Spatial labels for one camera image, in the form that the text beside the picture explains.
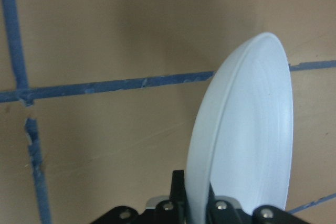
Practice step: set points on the light blue plate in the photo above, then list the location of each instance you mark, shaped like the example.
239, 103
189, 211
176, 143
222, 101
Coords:
241, 143

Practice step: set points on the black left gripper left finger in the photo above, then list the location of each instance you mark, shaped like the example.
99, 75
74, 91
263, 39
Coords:
173, 209

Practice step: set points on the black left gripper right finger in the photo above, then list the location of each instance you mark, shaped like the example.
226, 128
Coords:
224, 209

